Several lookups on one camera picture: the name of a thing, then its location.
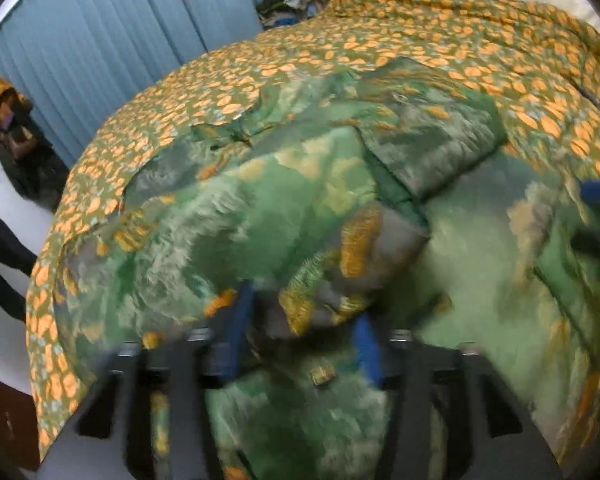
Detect olive orange floral bedspread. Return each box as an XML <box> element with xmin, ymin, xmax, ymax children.
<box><xmin>26</xmin><ymin>0</ymin><xmax>600</xmax><ymax>452</ymax></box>

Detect blue pleated curtain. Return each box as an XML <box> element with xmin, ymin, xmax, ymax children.
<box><xmin>0</xmin><ymin>0</ymin><xmax>262</xmax><ymax>165</ymax></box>

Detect person in dark clothes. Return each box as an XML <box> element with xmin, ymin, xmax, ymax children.
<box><xmin>0</xmin><ymin>219</ymin><xmax>38</xmax><ymax>322</ymax></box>

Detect green patterned garment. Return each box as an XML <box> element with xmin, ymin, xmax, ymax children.
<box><xmin>54</xmin><ymin>58</ymin><xmax>600</xmax><ymax>479</ymax></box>

